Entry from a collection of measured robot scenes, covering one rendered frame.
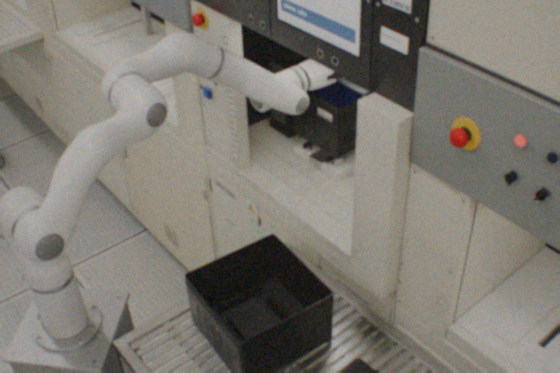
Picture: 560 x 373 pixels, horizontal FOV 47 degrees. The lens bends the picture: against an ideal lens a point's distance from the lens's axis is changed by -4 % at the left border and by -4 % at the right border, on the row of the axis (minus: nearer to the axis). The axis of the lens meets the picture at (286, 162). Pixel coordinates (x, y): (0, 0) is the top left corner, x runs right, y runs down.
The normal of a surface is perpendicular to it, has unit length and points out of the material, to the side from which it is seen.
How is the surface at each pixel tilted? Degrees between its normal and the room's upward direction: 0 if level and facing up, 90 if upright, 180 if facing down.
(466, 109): 90
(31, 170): 0
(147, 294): 0
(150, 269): 0
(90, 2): 90
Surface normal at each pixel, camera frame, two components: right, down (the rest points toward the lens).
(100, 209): -0.03, -0.81
